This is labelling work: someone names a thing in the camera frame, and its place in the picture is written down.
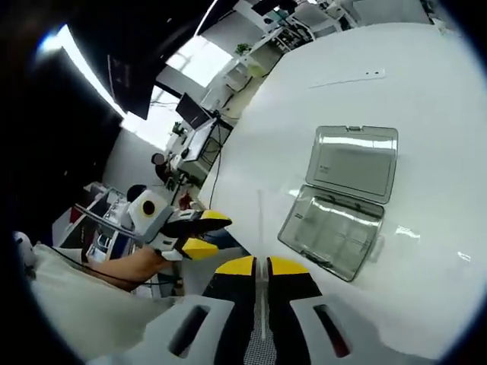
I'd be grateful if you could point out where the ceiling light strip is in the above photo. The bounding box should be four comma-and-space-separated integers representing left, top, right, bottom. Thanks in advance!
37, 24, 126, 115

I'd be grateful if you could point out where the white worn device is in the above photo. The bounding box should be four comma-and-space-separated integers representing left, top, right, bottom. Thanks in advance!
14, 230, 38, 281

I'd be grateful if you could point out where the black computer monitor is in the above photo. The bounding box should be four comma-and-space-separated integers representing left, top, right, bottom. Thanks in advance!
175, 92, 212, 129

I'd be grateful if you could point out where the metal storage rack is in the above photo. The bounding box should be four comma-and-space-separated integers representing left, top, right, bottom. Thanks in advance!
53, 182, 153, 267

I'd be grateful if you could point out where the clear plastic guide fixture box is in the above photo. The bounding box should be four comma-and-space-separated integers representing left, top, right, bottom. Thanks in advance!
276, 124, 399, 283

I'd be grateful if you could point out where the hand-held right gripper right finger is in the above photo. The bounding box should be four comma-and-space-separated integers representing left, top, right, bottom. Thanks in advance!
266, 256, 412, 365

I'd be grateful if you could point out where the white office desk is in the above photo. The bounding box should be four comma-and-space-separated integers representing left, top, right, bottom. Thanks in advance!
166, 113, 234, 179

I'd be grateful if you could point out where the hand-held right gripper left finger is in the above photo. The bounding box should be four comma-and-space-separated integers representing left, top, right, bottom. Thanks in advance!
113, 255, 256, 365

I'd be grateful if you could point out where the white office chair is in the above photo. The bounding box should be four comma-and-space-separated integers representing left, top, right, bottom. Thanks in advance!
294, 3, 339, 39

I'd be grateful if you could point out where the white shelf cabinet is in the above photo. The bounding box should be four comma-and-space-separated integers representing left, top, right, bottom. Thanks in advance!
201, 36, 285, 111

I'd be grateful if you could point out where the black device cable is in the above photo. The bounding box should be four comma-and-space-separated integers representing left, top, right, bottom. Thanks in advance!
51, 246, 161, 286

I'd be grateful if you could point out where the black hanging display panel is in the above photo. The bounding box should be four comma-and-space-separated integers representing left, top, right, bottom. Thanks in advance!
107, 52, 154, 121

